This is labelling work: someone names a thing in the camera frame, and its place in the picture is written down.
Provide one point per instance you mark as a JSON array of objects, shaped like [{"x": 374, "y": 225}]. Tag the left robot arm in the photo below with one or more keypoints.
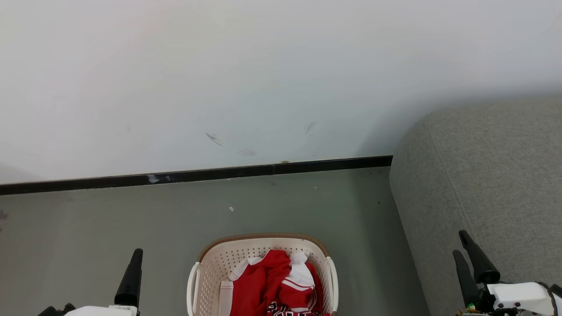
[{"x": 57, "y": 310}]

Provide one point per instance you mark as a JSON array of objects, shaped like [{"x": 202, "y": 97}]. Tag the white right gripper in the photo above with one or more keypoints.
[{"x": 518, "y": 296}]

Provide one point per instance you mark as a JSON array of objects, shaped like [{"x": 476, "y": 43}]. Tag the cream perforated laundry basket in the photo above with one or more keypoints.
[{"x": 210, "y": 281}]

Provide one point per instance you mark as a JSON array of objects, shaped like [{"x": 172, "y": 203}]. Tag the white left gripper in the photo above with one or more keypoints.
[{"x": 105, "y": 311}]

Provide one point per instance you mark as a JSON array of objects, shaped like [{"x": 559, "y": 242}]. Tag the grey fabric sofa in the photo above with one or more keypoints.
[{"x": 483, "y": 175}]

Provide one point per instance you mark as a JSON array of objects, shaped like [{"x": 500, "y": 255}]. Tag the red jersey with black lettering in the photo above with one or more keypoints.
[{"x": 254, "y": 285}]

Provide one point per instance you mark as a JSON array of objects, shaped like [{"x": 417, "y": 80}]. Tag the black baseboard strip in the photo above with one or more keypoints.
[{"x": 197, "y": 174}]

